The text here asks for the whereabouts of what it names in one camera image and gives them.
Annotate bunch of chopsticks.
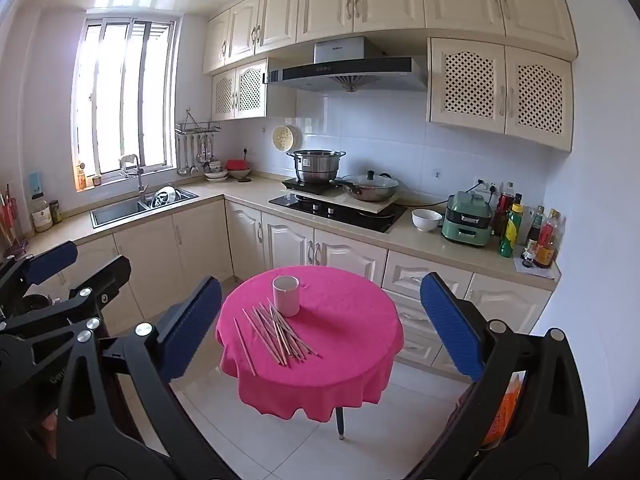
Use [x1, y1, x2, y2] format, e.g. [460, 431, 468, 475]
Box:
[234, 300, 323, 377]

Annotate white bowl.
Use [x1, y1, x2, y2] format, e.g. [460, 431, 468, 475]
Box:
[411, 208, 444, 233]

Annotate beige kitchen countertop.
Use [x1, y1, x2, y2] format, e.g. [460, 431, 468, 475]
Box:
[25, 175, 562, 291]

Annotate steel basin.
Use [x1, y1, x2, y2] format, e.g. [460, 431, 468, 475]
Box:
[151, 186, 181, 209]

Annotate hanging steel kitchen utensils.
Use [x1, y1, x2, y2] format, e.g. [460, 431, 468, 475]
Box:
[176, 132, 217, 177]

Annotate white paper sheet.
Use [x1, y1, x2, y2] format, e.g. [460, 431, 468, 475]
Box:
[514, 255, 558, 281]

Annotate green electric grill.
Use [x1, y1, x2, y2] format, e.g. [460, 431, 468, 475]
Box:
[440, 192, 496, 249]

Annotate wok with glass lid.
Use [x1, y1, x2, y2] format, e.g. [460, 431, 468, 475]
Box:
[341, 170, 401, 202]

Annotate steel sink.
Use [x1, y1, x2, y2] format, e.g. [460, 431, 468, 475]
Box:
[90, 186, 200, 229]

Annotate black glass gas stove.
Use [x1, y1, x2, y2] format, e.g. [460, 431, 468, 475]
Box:
[268, 192, 408, 234]

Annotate steel faucet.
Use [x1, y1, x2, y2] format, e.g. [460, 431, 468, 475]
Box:
[119, 154, 150, 206]

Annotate black power cable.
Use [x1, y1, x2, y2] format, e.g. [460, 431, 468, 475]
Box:
[400, 182, 496, 209]

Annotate barred kitchen window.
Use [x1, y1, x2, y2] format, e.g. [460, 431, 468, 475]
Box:
[71, 9, 180, 192]

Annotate steel stockpot with lid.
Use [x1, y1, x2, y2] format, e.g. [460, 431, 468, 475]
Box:
[286, 149, 347, 184]

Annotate beige board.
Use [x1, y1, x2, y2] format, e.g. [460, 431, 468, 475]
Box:
[295, 190, 408, 217]

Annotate pink tablecloth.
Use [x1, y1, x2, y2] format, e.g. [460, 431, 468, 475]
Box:
[216, 267, 405, 422]

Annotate steel range hood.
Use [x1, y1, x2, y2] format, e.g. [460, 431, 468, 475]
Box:
[263, 36, 428, 93]

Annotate cluster of condiment bottles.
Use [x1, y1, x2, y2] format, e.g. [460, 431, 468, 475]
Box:
[492, 181, 562, 269]

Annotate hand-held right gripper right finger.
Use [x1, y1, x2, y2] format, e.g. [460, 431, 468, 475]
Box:
[410, 272, 588, 480]

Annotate metal wall rack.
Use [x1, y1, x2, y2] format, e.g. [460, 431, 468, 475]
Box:
[175, 110, 222, 136]

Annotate cream round colander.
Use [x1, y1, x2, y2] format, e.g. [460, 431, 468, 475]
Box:
[272, 126, 301, 153]

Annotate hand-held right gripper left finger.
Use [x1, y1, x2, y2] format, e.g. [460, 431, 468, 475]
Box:
[56, 276, 226, 480]

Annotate red handled tool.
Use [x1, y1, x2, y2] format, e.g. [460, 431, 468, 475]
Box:
[2, 184, 20, 233]

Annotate pink cup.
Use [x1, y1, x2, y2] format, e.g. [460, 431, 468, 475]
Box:
[272, 275, 300, 318]

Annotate cream lattice door cabinet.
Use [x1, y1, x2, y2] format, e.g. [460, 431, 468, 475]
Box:
[427, 36, 573, 152]
[211, 58, 268, 122]

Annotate black induction cooker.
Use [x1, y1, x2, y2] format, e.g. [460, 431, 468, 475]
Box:
[281, 177, 346, 193]

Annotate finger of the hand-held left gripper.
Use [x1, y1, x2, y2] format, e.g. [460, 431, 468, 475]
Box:
[0, 240, 79, 311]
[0, 255, 132, 357]

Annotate row of cream wall cabinets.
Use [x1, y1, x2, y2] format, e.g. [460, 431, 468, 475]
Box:
[202, 0, 578, 76]

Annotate orange bag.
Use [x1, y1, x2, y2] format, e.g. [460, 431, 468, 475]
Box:
[492, 372, 528, 448]

